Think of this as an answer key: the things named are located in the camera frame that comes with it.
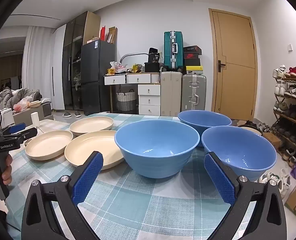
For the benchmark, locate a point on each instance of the plain black shoebox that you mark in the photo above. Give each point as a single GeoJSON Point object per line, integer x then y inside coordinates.
{"type": "Point", "coordinates": [191, 62]}

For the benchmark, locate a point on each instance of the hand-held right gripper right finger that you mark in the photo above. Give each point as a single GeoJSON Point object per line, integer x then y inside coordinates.
{"type": "Point", "coordinates": [219, 177]}

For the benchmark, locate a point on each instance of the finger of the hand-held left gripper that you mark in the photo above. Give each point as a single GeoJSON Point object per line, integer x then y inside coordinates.
{"type": "Point", "coordinates": [16, 127]}
{"type": "Point", "coordinates": [22, 133]}

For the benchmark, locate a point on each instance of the black refrigerator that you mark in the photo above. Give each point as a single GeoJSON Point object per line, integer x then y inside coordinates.
{"type": "Point", "coordinates": [95, 80]}

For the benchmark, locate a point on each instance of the small brown cardboard box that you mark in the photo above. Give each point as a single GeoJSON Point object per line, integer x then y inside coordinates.
{"type": "Point", "coordinates": [272, 138]}

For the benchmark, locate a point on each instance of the tall cardboard box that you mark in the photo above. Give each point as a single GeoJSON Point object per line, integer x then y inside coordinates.
{"type": "Point", "coordinates": [112, 35]}

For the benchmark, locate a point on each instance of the blue bowl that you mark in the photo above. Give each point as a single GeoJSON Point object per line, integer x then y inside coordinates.
{"type": "Point", "coordinates": [203, 118]}
{"type": "Point", "coordinates": [158, 140]}
{"type": "Point", "coordinates": [238, 145]}

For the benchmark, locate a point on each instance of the teal suitcase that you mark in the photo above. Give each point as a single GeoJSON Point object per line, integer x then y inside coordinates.
{"type": "Point", "coordinates": [168, 50]}

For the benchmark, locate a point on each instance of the yellow and black shoebox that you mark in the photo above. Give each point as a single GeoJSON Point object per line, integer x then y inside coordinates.
{"type": "Point", "coordinates": [194, 68]}

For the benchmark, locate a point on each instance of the black storage box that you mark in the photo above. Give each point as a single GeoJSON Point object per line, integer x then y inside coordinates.
{"type": "Point", "coordinates": [153, 67]}

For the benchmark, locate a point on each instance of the white cup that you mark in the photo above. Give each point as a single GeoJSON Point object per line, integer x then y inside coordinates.
{"type": "Point", "coordinates": [34, 120]}

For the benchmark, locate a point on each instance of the beige suitcase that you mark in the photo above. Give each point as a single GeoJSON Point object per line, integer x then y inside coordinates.
{"type": "Point", "coordinates": [171, 92]}

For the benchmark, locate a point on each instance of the cream plate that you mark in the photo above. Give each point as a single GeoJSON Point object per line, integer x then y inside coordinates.
{"type": "Point", "coordinates": [93, 142]}
{"type": "Point", "coordinates": [49, 143]}
{"type": "Point", "coordinates": [91, 125]}

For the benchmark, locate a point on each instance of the dark glass door cabinet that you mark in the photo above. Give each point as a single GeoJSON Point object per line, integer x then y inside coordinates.
{"type": "Point", "coordinates": [71, 55]}

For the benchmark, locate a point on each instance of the white drawer desk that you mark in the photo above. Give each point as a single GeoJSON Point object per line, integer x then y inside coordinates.
{"type": "Point", "coordinates": [149, 90]}

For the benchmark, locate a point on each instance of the red and black shoebox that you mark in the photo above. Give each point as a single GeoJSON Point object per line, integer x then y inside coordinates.
{"type": "Point", "coordinates": [191, 55]}

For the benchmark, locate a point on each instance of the black shoebox with red label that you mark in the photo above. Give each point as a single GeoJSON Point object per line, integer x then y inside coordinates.
{"type": "Point", "coordinates": [191, 49]}

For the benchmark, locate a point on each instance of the grey blanket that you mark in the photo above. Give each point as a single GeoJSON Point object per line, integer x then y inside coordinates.
{"type": "Point", "coordinates": [25, 93]}

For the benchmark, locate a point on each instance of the wooden door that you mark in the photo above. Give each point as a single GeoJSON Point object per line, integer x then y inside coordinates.
{"type": "Point", "coordinates": [235, 80]}

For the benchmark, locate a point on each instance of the black paper bag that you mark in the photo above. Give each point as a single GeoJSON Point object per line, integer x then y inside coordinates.
{"type": "Point", "coordinates": [155, 56]}

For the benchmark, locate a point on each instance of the red plastic bag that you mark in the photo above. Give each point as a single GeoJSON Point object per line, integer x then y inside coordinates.
{"type": "Point", "coordinates": [21, 105]}

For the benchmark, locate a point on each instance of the teal checked tablecloth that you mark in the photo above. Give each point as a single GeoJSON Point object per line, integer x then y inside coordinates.
{"type": "Point", "coordinates": [143, 200]}

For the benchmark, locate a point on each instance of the yellow snack packets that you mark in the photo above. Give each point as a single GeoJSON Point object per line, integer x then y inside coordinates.
{"type": "Point", "coordinates": [137, 68]}

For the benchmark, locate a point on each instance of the grey slipper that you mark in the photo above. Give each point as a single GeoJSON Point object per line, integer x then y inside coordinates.
{"type": "Point", "coordinates": [67, 114]}
{"type": "Point", "coordinates": [77, 114]}

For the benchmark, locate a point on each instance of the white plastic bag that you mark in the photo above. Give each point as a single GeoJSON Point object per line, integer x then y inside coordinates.
{"type": "Point", "coordinates": [118, 67]}

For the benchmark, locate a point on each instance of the person's left hand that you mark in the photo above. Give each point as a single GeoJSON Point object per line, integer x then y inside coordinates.
{"type": "Point", "coordinates": [7, 170]}

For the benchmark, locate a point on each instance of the silver suitcase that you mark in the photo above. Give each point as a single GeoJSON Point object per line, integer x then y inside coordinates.
{"type": "Point", "coordinates": [193, 90]}

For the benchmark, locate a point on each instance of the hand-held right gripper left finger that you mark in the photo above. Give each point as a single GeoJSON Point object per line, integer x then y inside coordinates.
{"type": "Point", "coordinates": [88, 177]}

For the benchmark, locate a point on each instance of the red box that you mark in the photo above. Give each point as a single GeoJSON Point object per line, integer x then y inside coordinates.
{"type": "Point", "coordinates": [103, 33]}

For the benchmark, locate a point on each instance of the wooden shoe rack with shoes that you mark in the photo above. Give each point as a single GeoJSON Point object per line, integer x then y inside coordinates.
{"type": "Point", "coordinates": [279, 72]}

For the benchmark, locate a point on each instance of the woven laundry basket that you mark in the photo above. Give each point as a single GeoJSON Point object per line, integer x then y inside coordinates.
{"type": "Point", "coordinates": [126, 101]}

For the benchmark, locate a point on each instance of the cream basin with dark rim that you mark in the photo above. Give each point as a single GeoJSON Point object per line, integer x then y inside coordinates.
{"type": "Point", "coordinates": [253, 130]}

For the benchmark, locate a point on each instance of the white curtain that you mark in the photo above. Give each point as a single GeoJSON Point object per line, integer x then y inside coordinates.
{"type": "Point", "coordinates": [37, 62]}

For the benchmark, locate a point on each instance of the white sneaker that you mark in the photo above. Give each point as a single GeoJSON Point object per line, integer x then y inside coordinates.
{"type": "Point", "coordinates": [268, 177]}
{"type": "Point", "coordinates": [283, 183]}

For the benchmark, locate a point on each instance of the curved metal bar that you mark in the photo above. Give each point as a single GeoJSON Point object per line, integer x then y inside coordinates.
{"type": "Point", "coordinates": [135, 54]}

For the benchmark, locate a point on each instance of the yellow snack box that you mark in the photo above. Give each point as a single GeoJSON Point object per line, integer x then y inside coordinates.
{"type": "Point", "coordinates": [111, 71]}

